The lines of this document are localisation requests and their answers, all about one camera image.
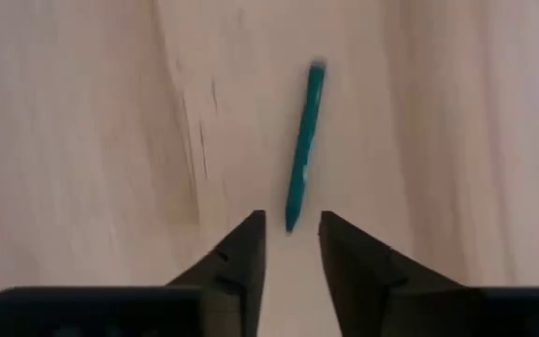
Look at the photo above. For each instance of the dark green marker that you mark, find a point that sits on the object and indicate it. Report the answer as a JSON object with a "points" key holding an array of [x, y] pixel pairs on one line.
{"points": [[306, 145]]}

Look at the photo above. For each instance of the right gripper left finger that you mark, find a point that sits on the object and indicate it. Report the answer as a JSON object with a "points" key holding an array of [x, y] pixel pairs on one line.
{"points": [[237, 281]]}

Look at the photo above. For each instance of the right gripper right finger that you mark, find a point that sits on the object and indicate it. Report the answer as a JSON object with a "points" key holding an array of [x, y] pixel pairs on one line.
{"points": [[368, 281]]}

